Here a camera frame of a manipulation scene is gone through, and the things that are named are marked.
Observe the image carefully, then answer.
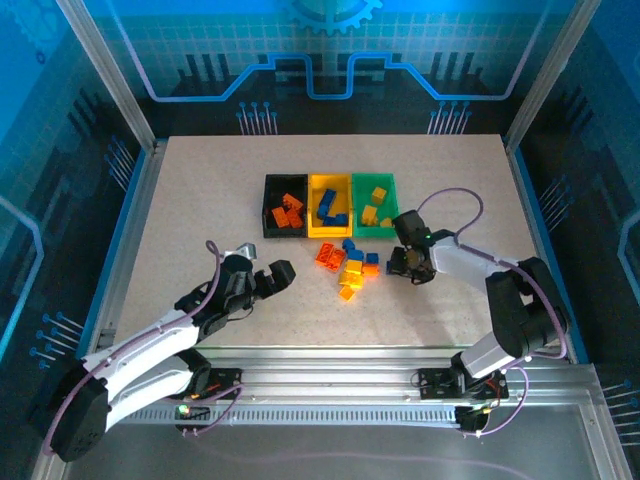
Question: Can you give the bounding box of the green plastic bin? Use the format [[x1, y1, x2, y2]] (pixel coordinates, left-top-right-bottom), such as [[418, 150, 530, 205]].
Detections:
[[351, 172, 400, 239]]

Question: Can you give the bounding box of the yellow plastic bin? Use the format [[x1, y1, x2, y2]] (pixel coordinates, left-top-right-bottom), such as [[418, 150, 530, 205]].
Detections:
[[306, 172, 354, 239]]

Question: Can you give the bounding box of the black plastic bin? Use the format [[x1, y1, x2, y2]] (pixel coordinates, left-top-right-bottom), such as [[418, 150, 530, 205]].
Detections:
[[262, 173, 310, 239]]

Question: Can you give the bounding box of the aluminium front beam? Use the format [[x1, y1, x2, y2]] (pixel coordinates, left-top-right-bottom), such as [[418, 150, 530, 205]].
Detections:
[[59, 344, 601, 409]]

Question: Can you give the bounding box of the small controller board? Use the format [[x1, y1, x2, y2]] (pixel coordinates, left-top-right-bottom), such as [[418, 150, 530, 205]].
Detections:
[[173, 402, 212, 437], [454, 403, 494, 437]]

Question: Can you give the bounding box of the grey metal front panel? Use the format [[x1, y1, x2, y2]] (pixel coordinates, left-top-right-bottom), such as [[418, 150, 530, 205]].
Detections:
[[29, 394, 631, 480]]

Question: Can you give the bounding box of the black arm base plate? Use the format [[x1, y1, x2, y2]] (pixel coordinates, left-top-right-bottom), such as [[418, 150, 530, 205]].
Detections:
[[189, 367, 242, 401], [417, 367, 510, 401]]

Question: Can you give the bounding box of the aluminium side rail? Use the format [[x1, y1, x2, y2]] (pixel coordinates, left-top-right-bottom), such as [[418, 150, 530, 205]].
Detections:
[[504, 134, 591, 364], [84, 139, 169, 364]]

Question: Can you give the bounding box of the slotted grey cable duct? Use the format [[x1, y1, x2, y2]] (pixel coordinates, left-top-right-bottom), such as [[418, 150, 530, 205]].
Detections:
[[107, 407, 464, 426]]

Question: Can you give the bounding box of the aluminium frame post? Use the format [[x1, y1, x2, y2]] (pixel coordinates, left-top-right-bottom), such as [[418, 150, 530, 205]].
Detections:
[[53, 0, 159, 151], [502, 0, 605, 151]]

